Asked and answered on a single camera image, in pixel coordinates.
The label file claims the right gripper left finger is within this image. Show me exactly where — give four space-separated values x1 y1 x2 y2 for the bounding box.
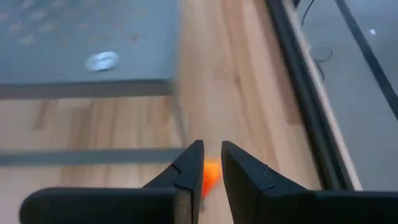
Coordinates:
19 139 205 224

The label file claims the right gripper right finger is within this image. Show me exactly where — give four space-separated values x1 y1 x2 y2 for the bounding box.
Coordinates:
221 140 398 224

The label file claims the small orange pepper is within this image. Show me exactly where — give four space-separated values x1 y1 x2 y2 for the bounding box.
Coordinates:
200 156 223 200

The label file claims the grey perforated metal shelf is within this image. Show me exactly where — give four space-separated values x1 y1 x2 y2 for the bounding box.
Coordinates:
0 0 188 166

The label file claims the black aluminium table frame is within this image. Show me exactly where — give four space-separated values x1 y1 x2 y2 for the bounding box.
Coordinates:
264 0 357 191

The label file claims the long black floor cable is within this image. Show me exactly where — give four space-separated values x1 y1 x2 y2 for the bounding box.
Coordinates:
300 0 334 82

